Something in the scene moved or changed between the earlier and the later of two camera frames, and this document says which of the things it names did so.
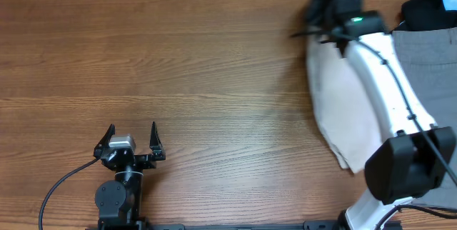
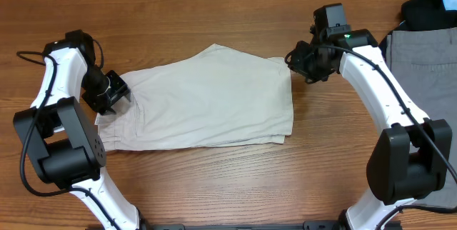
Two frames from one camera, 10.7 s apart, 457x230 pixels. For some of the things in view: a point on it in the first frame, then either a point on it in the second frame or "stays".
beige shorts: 343,108 to 213,96
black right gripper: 315,4 to 297,65
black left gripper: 146,161 to 121,88
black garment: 426,12 stays
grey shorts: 431,56 stays
